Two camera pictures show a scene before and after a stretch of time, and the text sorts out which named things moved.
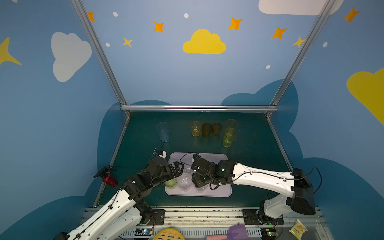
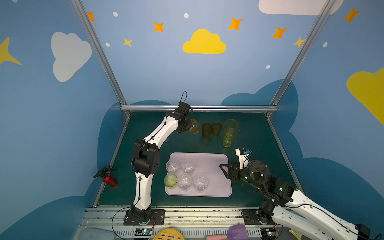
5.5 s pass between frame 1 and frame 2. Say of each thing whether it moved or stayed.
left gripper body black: moved
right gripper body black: moved
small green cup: stayed
